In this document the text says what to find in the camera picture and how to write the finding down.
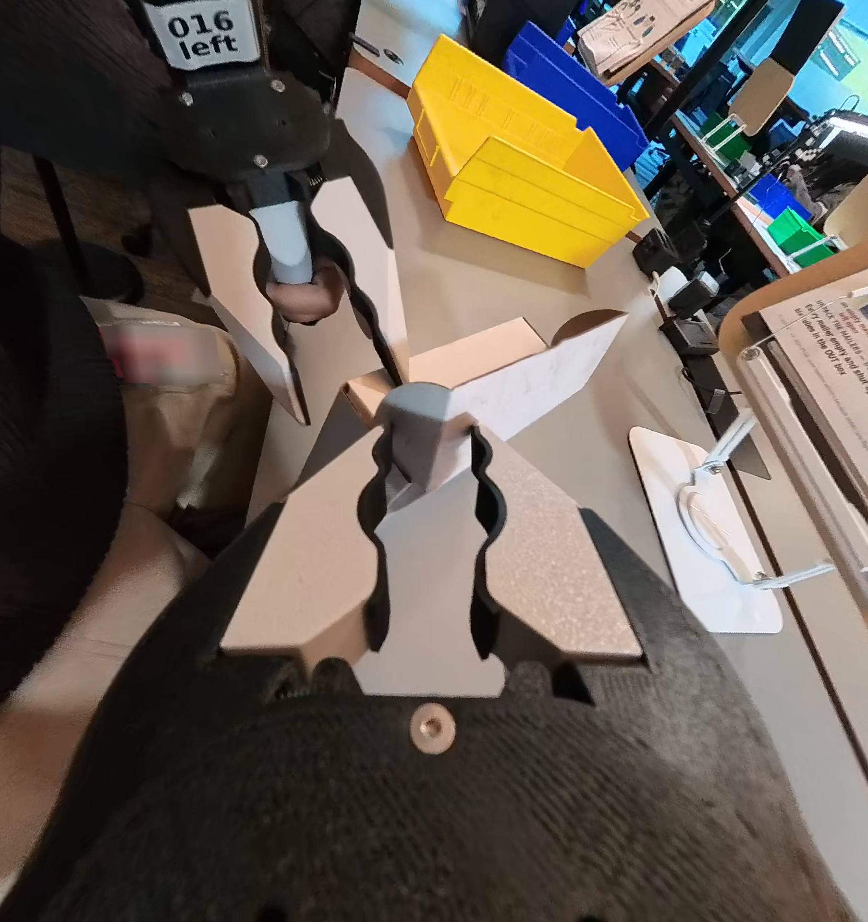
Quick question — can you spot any person's dark sweater torso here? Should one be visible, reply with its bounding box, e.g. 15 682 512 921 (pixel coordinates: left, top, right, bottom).
0 238 128 728

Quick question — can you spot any white cardboard mailer box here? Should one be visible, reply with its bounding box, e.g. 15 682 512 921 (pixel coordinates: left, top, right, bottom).
246 310 631 698

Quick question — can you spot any black round floor base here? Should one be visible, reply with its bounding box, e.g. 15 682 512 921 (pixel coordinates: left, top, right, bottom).
34 155 148 305

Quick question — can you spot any small blue bin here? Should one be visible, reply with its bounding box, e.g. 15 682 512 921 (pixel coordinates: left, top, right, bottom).
749 173 813 226

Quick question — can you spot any grey desk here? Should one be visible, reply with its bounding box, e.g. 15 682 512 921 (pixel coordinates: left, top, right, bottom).
246 0 868 922

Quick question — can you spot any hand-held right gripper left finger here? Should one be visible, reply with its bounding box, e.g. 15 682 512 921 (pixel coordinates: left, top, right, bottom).
220 436 395 668

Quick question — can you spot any black power adapter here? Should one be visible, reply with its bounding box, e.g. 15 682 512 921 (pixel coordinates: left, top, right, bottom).
664 272 721 319

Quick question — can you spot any green plastic bin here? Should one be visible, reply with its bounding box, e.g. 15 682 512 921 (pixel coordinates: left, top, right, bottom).
767 207 836 269
699 119 753 165

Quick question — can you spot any black charging dock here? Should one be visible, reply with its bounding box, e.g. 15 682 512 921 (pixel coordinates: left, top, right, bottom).
633 229 683 279

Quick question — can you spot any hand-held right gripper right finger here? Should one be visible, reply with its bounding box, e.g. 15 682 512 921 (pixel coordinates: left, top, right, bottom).
470 425 645 676

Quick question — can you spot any blue plastic bin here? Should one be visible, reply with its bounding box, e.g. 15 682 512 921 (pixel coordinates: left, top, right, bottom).
506 20 651 174

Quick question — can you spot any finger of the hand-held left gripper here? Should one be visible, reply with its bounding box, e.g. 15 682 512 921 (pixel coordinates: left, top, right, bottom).
187 204 312 427
306 175 411 388

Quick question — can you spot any white instruction sheet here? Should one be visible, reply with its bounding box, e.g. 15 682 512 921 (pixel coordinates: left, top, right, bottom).
761 277 868 505

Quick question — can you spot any yellow plastic bin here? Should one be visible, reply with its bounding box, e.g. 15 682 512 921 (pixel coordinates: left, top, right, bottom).
405 34 651 269

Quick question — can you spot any beige instruction sheet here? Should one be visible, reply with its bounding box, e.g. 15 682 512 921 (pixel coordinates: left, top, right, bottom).
576 0 716 82

